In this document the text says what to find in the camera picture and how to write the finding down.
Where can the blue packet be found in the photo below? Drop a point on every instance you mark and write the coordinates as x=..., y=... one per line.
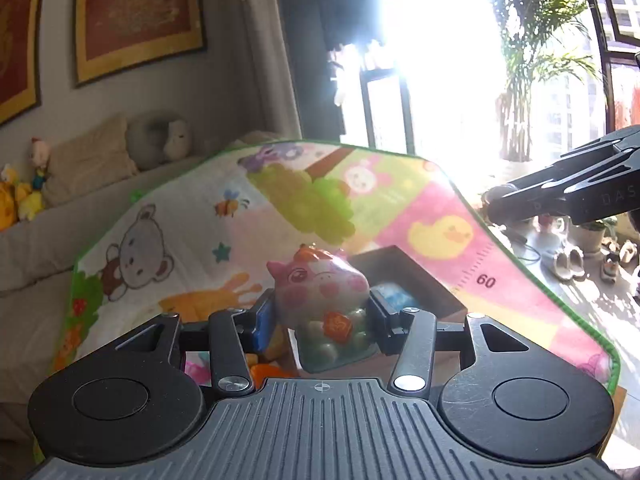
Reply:
x=395, y=294

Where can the grey neck pillow plush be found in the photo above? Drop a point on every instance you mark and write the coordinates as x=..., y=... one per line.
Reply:
x=160, y=140

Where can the large red framed picture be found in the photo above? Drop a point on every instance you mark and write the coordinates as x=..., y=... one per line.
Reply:
x=135, y=10

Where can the pink pig toy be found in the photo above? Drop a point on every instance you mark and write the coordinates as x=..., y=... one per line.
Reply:
x=315, y=290

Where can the beige pillow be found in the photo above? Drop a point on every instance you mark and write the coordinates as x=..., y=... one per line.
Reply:
x=90, y=160

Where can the pink cardboard box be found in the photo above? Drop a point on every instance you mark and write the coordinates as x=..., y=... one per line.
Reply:
x=400, y=267

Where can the orange toy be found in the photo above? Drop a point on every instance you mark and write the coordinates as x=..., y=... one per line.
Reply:
x=267, y=371

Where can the narrow red framed picture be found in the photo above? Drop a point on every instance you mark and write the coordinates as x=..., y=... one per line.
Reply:
x=15, y=35

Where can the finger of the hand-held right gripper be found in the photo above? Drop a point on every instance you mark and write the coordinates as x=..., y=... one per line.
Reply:
x=545, y=195
x=612, y=142

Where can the potted palm plant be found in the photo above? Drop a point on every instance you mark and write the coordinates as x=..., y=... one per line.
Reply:
x=540, y=35

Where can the grey curtain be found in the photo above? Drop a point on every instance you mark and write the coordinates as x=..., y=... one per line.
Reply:
x=265, y=45

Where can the pair of beige slippers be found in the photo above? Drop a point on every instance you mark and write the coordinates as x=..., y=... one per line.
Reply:
x=567, y=262

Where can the orange-yellow duck plush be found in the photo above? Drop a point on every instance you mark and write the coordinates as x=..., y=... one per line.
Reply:
x=6, y=207

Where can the red-haired doll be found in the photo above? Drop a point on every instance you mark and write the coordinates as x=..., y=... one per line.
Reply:
x=40, y=160

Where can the white plant pot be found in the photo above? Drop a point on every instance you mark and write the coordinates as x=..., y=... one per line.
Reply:
x=589, y=236

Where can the printed play mat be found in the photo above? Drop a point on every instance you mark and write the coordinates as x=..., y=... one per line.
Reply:
x=200, y=240

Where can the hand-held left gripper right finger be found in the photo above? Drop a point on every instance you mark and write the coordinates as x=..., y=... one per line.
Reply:
x=382, y=325

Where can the yellow duck plush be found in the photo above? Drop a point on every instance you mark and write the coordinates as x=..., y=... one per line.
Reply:
x=31, y=202

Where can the beige sofa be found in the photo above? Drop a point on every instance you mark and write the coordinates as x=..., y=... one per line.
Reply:
x=30, y=270

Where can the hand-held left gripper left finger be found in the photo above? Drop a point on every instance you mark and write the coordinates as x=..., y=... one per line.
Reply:
x=261, y=327

